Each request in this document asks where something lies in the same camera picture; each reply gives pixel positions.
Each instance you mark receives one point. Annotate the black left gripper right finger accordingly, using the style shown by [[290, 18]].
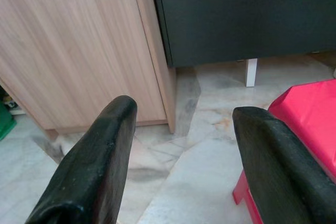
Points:
[[278, 171]]

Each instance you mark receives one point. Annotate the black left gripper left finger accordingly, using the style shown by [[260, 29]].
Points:
[[99, 161]]

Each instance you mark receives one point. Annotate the red plastic stool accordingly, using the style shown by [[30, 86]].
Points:
[[309, 108]]

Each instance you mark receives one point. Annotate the green plastic box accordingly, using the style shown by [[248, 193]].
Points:
[[5, 121]]

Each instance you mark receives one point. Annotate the white cabinet leg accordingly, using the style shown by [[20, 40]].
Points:
[[251, 73]]

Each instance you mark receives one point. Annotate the light wooden cabinet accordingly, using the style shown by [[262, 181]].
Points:
[[73, 45]]

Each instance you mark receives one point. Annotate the black low cabinet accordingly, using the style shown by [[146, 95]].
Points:
[[241, 16]]

